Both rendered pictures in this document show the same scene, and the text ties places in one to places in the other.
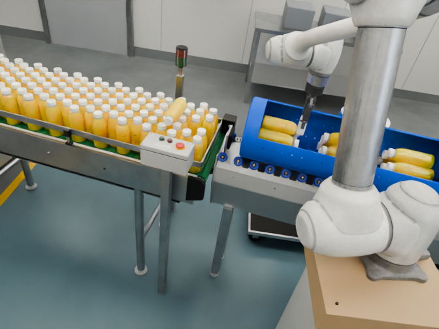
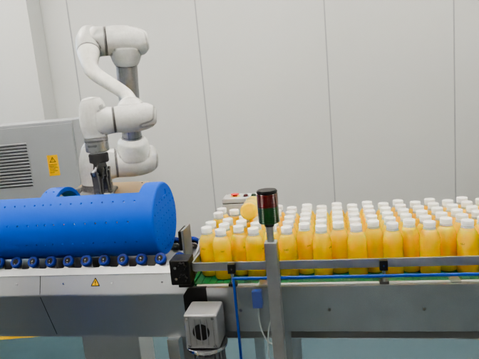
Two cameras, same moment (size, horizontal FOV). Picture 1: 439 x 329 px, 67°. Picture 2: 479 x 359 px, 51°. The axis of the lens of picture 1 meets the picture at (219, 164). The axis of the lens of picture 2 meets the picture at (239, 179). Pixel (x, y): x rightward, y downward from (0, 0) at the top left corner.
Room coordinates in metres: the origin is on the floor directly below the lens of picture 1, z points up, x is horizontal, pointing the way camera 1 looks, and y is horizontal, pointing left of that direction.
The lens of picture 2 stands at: (3.20, 0.29, 1.57)
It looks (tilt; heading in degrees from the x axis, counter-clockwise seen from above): 10 degrees down; 182
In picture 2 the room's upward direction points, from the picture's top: 5 degrees counter-clockwise
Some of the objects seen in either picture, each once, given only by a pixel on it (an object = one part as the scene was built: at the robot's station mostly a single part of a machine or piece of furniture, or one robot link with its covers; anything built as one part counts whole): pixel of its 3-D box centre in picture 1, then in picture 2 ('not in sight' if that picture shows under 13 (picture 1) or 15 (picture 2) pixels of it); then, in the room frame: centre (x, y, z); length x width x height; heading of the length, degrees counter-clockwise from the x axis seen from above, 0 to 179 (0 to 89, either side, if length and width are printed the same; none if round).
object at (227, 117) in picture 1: (228, 125); (183, 271); (1.55, -0.01, 0.95); 0.10 x 0.07 x 0.10; 172
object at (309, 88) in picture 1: (312, 93); (99, 164); (1.30, -0.33, 1.32); 0.08 x 0.07 x 0.09; 172
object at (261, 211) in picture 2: (181, 60); (268, 214); (1.75, 0.30, 1.18); 0.06 x 0.06 x 0.05
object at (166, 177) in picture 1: (164, 238); not in sight; (1.09, 0.22, 0.50); 0.04 x 0.04 x 1.00; 82
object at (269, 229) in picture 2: (181, 61); (268, 216); (1.75, 0.30, 1.18); 0.06 x 0.06 x 0.16
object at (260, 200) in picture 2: (181, 52); (267, 199); (1.75, 0.30, 1.23); 0.06 x 0.06 x 0.04
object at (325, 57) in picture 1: (324, 49); (96, 117); (1.30, -0.32, 1.50); 0.13 x 0.11 x 0.16; 105
